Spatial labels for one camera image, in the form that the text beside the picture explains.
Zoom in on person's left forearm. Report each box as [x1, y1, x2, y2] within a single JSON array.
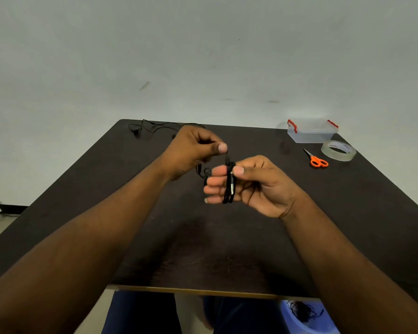
[[0, 160, 173, 334]]

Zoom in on orange handled scissors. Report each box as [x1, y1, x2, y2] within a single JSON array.
[[302, 148, 329, 168]]

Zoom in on person's right hand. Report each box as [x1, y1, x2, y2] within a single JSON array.
[[203, 154, 313, 219]]

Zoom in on clear plastic box red latches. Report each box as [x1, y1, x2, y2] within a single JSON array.
[[287, 118, 339, 144]]

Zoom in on dark blue trousers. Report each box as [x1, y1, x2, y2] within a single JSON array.
[[101, 290, 292, 334]]

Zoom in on black skirting board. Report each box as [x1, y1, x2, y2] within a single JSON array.
[[0, 204, 29, 214]]

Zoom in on person's right forearm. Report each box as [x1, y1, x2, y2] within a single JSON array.
[[280, 196, 418, 334]]

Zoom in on black cable bundle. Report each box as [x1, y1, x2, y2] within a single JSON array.
[[287, 301, 325, 323]]

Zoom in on person's left hand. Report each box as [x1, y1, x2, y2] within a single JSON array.
[[158, 124, 228, 181]]

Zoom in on black wired earphones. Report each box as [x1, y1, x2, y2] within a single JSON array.
[[128, 119, 206, 140], [195, 154, 237, 205]]

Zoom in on clear tape roll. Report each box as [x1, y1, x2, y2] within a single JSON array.
[[320, 140, 357, 162]]

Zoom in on blue plastic bin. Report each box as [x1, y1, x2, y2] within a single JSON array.
[[278, 299, 340, 334]]

